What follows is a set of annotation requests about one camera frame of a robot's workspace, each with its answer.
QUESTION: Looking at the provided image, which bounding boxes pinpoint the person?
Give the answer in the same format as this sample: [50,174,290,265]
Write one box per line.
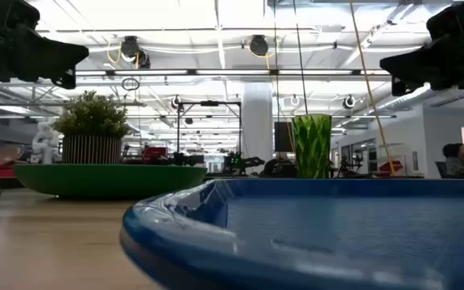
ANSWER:
[441,143,464,178]

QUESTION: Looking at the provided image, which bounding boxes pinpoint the green faceted plastic cup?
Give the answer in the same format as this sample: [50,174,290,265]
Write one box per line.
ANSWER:
[292,114,333,180]

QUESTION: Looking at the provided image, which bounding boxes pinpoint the red tool cart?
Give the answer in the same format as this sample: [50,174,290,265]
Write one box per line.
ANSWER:
[142,147,169,164]

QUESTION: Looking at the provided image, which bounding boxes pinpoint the red work surface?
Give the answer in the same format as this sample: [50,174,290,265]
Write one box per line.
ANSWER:
[0,155,16,179]

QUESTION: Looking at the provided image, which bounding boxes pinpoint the black metal frame rig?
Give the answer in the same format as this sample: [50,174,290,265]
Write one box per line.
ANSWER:
[176,100,243,164]

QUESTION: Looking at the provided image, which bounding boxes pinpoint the black monitor on stand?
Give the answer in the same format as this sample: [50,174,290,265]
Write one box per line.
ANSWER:
[274,121,295,153]

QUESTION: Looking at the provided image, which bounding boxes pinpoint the yellow hanging rope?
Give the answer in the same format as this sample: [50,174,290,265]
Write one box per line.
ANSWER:
[348,0,396,176]

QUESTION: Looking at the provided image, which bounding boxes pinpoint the striped ribbed plant pot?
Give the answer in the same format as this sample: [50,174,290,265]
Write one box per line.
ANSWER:
[61,135,123,165]

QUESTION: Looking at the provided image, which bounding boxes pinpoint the white robot figure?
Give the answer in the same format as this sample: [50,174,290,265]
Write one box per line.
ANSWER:
[31,118,62,164]

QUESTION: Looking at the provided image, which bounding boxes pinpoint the hanging black cable ring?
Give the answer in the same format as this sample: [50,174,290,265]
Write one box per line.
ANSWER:
[121,77,141,92]

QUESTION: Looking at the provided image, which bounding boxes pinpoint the blue plastic tray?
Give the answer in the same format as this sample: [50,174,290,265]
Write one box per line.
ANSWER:
[119,178,464,290]

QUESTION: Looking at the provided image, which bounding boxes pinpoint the green artificial plant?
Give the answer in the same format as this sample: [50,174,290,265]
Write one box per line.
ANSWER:
[52,90,131,140]

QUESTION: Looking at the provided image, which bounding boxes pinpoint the thin black hanging cable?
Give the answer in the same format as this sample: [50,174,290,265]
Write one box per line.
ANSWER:
[272,0,280,122]

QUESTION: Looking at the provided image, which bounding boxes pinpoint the green round plate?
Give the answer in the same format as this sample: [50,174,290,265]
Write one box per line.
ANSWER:
[13,163,208,199]

